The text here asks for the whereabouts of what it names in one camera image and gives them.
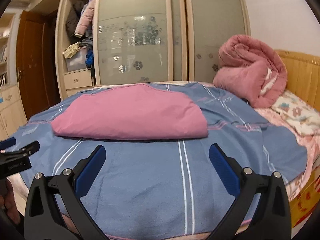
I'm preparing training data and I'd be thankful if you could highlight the pink floral bed sheet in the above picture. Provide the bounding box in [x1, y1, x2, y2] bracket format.
[255, 109, 319, 201]

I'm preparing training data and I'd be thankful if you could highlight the hanging pink puffer jacket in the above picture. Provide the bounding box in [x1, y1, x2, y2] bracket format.
[74, 0, 95, 38]

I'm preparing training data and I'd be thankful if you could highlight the hanging dark coat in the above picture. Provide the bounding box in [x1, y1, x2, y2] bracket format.
[66, 1, 85, 37]

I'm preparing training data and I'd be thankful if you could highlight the clear plastic storage box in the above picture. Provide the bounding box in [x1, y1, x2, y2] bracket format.
[65, 48, 87, 72]

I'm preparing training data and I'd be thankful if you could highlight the cream and pink hooded jacket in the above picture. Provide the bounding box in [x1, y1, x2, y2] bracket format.
[51, 84, 208, 140]

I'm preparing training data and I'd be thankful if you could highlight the yellowish crumpled cloth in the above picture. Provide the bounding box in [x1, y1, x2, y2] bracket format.
[62, 42, 81, 59]

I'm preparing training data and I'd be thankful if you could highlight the brown wooden door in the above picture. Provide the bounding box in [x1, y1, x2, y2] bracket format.
[16, 11, 61, 119]

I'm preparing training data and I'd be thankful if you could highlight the wooden headboard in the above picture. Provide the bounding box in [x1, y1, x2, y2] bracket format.
[276, 50, 320, 111]

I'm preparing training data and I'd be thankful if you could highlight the blue striped bed blanket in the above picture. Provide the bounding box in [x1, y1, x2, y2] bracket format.
[4, 81, 308, 238]

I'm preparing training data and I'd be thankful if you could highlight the light wood side cabinet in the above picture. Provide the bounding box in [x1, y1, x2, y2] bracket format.
[1, 12, 27, 140]

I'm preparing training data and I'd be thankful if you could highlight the blue clothing in wardrobe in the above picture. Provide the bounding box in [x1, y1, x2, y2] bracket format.
[85, 49, 94, 69]

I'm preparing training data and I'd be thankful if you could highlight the cream sliding-door wardrobe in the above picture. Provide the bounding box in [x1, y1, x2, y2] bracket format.
[55, 0, 251, 99]

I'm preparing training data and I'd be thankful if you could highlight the floral pillow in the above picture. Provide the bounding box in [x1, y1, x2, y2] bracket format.
[271, 90, 320, 136]

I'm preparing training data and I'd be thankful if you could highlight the left hand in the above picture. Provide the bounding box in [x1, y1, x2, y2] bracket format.
[1, 179, 21, 224]

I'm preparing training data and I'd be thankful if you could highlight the rolled pink quilt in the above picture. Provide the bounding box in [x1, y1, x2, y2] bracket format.
[213, 35, 287, 108]

